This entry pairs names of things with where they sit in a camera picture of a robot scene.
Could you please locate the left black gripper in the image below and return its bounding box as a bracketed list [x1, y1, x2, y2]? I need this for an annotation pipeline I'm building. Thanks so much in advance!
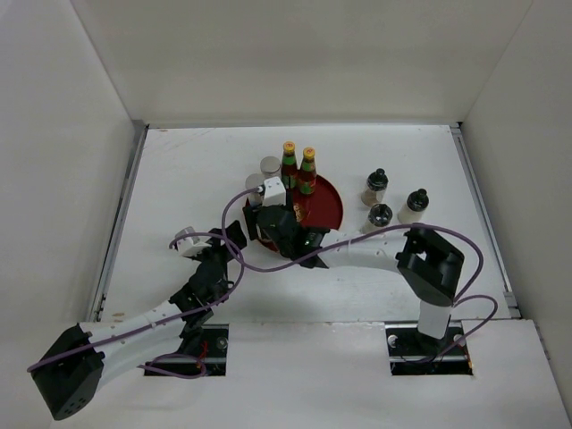
[189, 221, 244, 270]

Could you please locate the silver-lid salt jar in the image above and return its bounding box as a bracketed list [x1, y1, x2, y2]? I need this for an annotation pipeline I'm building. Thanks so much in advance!
[245, 173, 265, 206]
[259, 156, 282, 179]

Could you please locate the green-label sauce bottle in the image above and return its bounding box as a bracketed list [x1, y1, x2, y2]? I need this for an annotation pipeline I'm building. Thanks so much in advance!
[298, 147, 317, 195]
[281, 141, 299, 189]

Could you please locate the clear grinder jar black top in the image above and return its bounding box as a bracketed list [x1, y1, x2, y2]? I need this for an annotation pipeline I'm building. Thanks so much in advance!
[360, 203, 393, 234]

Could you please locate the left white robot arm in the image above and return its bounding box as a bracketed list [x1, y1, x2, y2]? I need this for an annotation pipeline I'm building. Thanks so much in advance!
[28, 222, 247, 421]

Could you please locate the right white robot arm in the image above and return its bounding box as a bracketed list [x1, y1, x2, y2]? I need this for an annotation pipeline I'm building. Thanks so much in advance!
[243, 206, 465, 354]

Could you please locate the round red tray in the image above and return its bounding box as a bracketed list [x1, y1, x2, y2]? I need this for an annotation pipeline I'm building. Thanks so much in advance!
[244, 172, 345, 256]

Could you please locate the back brown spice jar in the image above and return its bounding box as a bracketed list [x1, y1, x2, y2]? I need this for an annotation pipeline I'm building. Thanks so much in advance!
[361, 168, 389, 207]

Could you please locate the white bottle black cap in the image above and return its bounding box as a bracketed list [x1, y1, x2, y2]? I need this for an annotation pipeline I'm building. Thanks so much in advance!
[398, 188, 429, 223]

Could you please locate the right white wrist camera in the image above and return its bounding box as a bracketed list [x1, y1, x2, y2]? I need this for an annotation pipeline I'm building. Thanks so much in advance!
[262, 177, 286, 206]

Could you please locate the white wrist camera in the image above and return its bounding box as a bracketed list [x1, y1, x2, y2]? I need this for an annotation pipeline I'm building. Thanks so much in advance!
[262, 177, 286, 206]
[174, 226, 211, 258]

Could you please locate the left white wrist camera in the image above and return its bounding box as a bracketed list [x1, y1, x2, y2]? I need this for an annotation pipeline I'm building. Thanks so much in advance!
[174, 226, 211, 258]

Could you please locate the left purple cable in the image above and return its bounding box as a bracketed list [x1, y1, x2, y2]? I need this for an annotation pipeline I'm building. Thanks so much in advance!
[26, 230, 246, 380]

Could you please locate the purple cable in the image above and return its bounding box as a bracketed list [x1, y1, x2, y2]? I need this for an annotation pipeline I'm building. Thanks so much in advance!
[221, 186, 500, 363]
[26, 230, 246, 380]

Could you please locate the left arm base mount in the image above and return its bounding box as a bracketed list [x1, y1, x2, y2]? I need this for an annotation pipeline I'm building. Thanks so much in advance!
[143, 315, 230, 376]

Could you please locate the left aluminium frame rail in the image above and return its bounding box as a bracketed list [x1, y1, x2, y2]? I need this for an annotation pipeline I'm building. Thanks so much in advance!
[85, 120, 149, 322]

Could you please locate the aluminium frame rail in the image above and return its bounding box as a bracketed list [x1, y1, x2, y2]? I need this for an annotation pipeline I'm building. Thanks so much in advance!
[450, 122, 522, 319]
[85, 120, 149, 322]

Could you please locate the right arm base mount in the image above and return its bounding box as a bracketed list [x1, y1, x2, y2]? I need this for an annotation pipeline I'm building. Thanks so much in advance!
[385, 323, 473, 376]

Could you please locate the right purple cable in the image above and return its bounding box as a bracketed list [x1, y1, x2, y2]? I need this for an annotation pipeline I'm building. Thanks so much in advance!
[221, 186, 500, 363]

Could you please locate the right aluminium frame rail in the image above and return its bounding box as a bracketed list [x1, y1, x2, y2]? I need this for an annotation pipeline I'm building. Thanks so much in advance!
[450, 122, 522, 319]

